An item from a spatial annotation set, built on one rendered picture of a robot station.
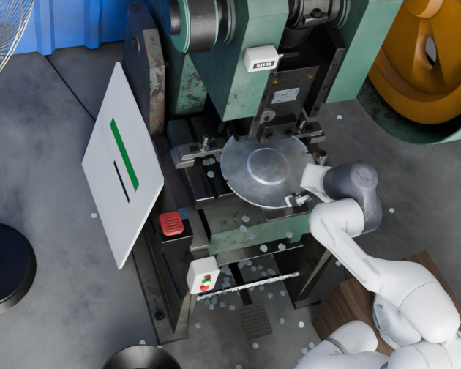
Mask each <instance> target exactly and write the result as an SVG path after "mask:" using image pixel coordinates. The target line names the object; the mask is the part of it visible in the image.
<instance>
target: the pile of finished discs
mask: <svg viewBox="0 0 461 369"><path fill-rule="evenodd" d="M372 318H373V321H374V324H375V327H376V329H377V330H379V334H380V335H381V337H382V338H383V339H384V340H385V341H386V342H387V343H388V344H389V345H390V346H391V347H392V348H393V349H395V350H397V349H398V348H399V347H401V346H408V345H410V344H412V343H415V342H418V341H420V340H421V335H420V334H419V333H418V332H417V331H416V330H415V329H414V328H413V327H412V326H411V325H410V324H409V322H408V321H407V319H406V318H405V317H404V315H403V314H402V313H401V312H400V311H398V310H397V309H396V307H395V306H393V304H392V303H390V302H389V301H388V300H386V299H385V298H383V297H382V296H381V295H380V294H378V293H375V296H374V297H373V301H372Z"/></svg>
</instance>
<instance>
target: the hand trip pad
mask: <svg viewBox="0 0 461 369"><path fill-rule="evenodd" d="M159 222H160V225H161V228H162V232H163V233H164V235H166V236H172V235H175V234H180V233H181V232H182V231H183V230H184V226H183V223H182V221H181V218H180V215H179V213H178V212H176V211H171V212H165V213H162V214H161V215H160V216H159Z"/></svg>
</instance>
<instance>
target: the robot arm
mask: <svg viewBox="0 0 461 369"><path fill-rule="evenodd" d="M377 183H378V175H377V172H376V170H375V169H374V168H373V166H371V165H370V164H369V163H366V162H364V161H360V160H355V161H350V162H348V163H343V164H341V165H338V166H337V167H334V168H332V167H327V166H321V165H316V164H312V163H307V164H306V165H305V167H304V170H303V172H302V177H301V184H300V186H301V187H303V188H304V189H306V190H303V191H301V192H300V193H292V194H291V195H289V196H287V197H285V201H286V203H287V205H288V207H290V206H301V205H302V204H303V203H304V202H310V201H316V202H318V203H319V204H317V205H316V206H315V207H314V209H313V210H312V212H311V214H310V217H309V220H308V223H309V227H310V232H311V233H312V235H313V236H314V237H315V238H316V239H317V240H318V241H319V242H320V243H321V244H322V245H324V246H325V247H326V248H327V249H329V250H330V251H331V252H332V253H333V254H334V256H335V257H336V258H337V259H338V260H339V261H340V262H341V263H342V264H343V265H344V266H345V267H346V268H347V269H348V270H349V271H350V272H351V273H352V274H353V275H354V276H355V277H356V278H357V279H358V280H359V281H360V283H361V284H362V285H363V286H364V287H365V288H366V289H367V290H370V291H374V292H376V293H378V294H380V295H381V296H382V297H383V298H385V299H386V300H388V301H389V302H390V303H392V304H393V306H395V307H396V309H397V310H398V311H400V312H401V313H402V314H403V315H404V317H405V318H406V319H407V321H408V322H409V324H410V325H411V326H412V327H413V328H414V329H415V330H416V331H417V332H418V333H419V334H420V335H421V340H420V341H418V342H415V343H412V344H410V345H408V346H401V347H399V348H398V349H397V350H396V351H394V352H392V353H391V356H390V357H388V356H386V355H384V354H381V353H379V352H377V351H375V350H376V348H377V344H378V341H377V338H376V336H375V333H374V332H373V329H372V328H371V327H370V326H369V325H367V324H366V323H364V322H362V321H357V320H353V321H351V322H348V323H347V324H344V325H342V326H341V327H340V328H338V329H337V330H336V331H335V332H333V333H332V334H331V335H330V336H328V337H327V339H325V340H324V341H322V342H321V343H319V344H318V345H317V346H316V347H315V348H313V349H312V350H310V351H309V352H307V353H306V354H305V355H304V356H303V357H302V358H301V360H300V361H299V363H298V364H297V365H296V367H295V368H294V369H461V332H460V331H459V330H458V327H459V325H460V315H459V313H458V312H457V309H456V307H455V306H454V304H453V302H452V300H451V299H450V297H449V295H448V294H447V293H446V292H445V290H444V289H443V288H442V286H441V285H440V283H439V282H438V281H437V279H436V278H435V277H434V275H433V274H432V273H430V272H429V271H428V270H427V269H426V268H425V267H424V266H422V265H421V264H417V263H413V262H410V261H388V260H384V259H379V258H373V257H372V256H369V255H367V254H366V253H365V252H364V251H363V250H362V249H361V248H360V247H359V246H358V245H357V244H356V243H355V242H354V241H353V240H352V239H351V238H352V237H355V236H359V235H362V234H365V233H369V232H371V231H374V230H376V229H377V228H378V226H379V225H380V223H381V220H382V214H383V213H382V207H381V201H380V199H379V197H378V195H377V194H376V186H377Z"/></svg>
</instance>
